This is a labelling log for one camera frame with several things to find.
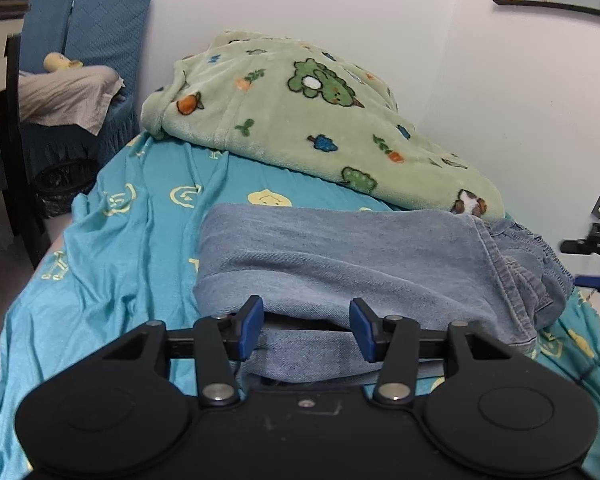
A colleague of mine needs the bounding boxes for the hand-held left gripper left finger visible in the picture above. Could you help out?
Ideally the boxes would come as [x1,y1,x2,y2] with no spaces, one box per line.
[92,295,265,407]

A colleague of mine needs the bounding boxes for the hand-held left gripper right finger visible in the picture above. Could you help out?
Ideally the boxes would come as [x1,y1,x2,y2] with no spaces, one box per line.
[349,297,523,406]

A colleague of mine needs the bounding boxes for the blue denim pants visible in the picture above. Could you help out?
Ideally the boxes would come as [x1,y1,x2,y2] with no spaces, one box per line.
[193,203,576,386]

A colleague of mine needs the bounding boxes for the teal printed bed sheet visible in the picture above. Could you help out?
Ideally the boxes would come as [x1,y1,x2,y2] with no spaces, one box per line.
[0,132,600,480]

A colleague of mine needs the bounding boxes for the green printed fleece blanket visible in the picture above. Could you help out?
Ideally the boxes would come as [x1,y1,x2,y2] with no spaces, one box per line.
[140,30,506,220]

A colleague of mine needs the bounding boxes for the black bagged trash bin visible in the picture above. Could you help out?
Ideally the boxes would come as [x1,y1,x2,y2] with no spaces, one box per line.
[34,160,98,219]

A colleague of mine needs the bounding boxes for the white table black legs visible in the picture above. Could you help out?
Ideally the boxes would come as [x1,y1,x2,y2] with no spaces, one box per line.
[0,0,48,271]

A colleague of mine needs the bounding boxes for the grey cloth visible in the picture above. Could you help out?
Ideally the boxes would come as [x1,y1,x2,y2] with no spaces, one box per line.
[0,65,126,146]

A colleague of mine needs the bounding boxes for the yellow plush toy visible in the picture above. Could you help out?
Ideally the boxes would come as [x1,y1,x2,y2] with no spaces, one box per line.
[43,52,84,73]

